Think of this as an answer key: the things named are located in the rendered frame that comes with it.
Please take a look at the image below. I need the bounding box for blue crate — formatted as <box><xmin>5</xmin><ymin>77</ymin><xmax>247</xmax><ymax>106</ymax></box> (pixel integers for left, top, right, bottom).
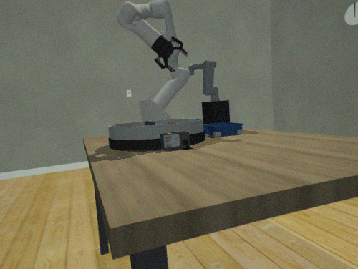
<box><xmin>203</xmin><ymin>122</ymin><xmax>243</xmax><ymax>137</ymax></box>

